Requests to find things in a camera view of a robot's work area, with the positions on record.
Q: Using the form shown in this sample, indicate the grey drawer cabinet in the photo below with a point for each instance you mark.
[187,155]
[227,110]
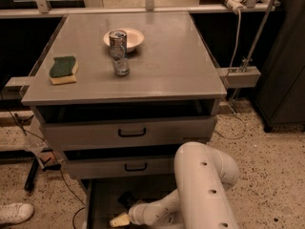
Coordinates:
[117,94]

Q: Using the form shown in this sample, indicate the white sneaker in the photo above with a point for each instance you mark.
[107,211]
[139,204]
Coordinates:
[15,213]

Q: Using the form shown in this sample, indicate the grey side bracket block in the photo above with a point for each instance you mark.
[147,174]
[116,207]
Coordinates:
[235,78]

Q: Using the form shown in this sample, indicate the metal diagonal rod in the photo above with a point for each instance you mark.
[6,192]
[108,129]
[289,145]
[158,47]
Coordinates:
[246,61]

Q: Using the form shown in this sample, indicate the silver drink can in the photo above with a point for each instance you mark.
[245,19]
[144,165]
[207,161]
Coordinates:
[118,52]

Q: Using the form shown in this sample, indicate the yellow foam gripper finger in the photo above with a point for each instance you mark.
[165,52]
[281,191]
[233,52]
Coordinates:
[121,220]

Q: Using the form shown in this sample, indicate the middle grey drawer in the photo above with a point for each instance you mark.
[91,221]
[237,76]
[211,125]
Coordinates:
[120,167]

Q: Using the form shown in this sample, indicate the green yellow sponge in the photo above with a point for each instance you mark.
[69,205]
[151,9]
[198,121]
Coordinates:
[63,70]

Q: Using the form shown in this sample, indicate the bottom open grey drawer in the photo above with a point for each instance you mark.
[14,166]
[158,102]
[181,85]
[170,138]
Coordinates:
[104,193]

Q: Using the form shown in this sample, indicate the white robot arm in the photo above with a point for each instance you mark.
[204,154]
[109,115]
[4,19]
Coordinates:
[202,175]

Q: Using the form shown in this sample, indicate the top grey drawer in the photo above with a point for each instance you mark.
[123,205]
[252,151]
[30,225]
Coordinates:
[128,133]

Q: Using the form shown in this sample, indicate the black bar on floor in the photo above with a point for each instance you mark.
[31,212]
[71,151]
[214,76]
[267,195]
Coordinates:
[29,184]

